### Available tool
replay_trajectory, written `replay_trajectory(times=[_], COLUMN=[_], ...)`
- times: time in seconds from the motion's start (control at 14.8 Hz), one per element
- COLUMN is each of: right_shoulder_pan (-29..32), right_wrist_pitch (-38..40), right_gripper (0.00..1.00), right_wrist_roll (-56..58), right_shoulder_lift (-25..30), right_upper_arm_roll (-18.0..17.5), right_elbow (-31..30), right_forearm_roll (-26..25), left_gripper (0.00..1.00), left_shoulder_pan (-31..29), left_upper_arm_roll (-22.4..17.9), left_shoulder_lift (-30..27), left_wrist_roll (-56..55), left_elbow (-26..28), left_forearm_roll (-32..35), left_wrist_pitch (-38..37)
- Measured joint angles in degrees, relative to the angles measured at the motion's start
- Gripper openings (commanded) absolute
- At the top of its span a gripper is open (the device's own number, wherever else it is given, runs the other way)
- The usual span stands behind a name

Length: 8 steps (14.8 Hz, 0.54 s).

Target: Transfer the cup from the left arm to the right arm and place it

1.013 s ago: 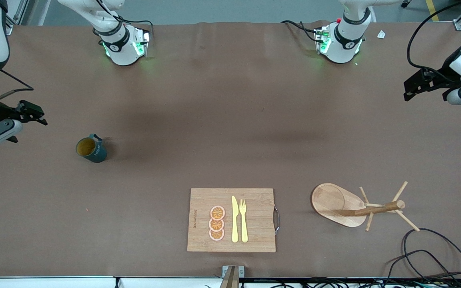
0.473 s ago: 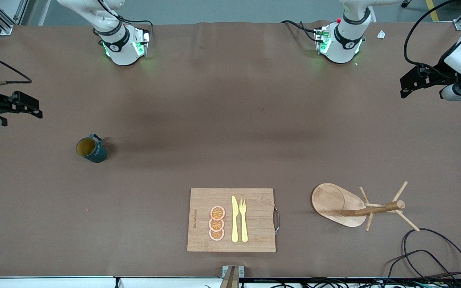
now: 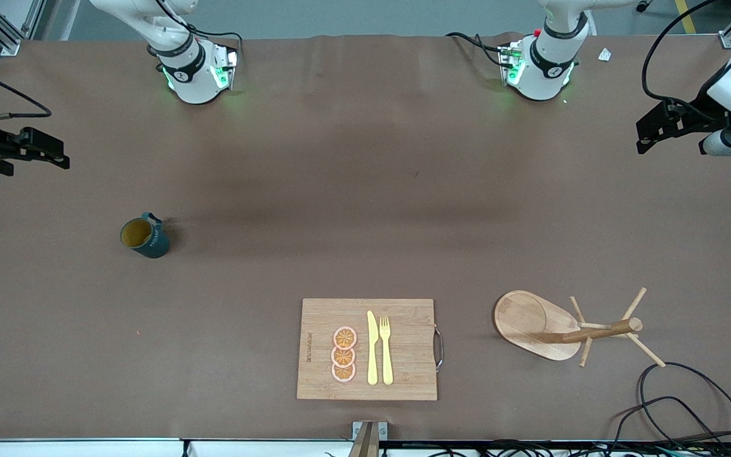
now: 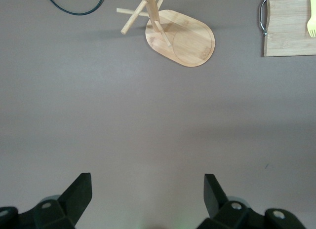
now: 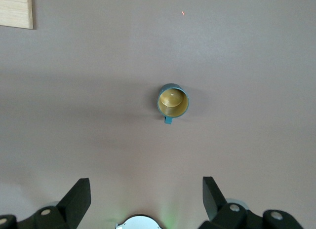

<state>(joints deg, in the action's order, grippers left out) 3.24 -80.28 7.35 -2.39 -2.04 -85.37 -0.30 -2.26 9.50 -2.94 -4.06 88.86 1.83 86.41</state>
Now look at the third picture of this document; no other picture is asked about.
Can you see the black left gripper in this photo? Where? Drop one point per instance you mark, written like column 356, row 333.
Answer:
column 700, row 112

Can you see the teal ribbed mug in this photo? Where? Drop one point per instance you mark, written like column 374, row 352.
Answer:
column 150, row 241

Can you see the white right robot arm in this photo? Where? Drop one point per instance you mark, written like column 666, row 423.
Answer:
column 194, row 82

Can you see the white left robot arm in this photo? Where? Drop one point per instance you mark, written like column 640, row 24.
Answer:
column 546, row 76

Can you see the white paper scrap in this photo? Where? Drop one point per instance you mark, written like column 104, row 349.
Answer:
column 605, row 54

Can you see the black caster wheel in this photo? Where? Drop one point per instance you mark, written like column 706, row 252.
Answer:
column 643, row 5

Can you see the wooden mug tree stand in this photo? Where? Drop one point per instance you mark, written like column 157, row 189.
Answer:
column 524, row 320

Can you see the brown table cover sheet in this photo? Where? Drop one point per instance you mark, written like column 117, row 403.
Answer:
column 340, row 190

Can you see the bamboo cutting board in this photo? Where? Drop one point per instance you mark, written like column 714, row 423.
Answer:
column 403, row 355

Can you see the toy orange slice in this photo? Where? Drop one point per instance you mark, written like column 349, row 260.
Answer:
column 344, row 337
column 342, row 358
column 343, row 374

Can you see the yellow plastic fork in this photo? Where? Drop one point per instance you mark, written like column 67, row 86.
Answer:
column 386, row 362

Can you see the yellow plastic knife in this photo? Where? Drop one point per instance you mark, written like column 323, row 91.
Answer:
column 372, row 355

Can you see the white table edge rail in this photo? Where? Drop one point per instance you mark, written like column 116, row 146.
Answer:
column 86, row 447

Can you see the metal bracket with post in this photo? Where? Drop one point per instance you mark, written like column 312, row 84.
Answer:
column 368, row 438

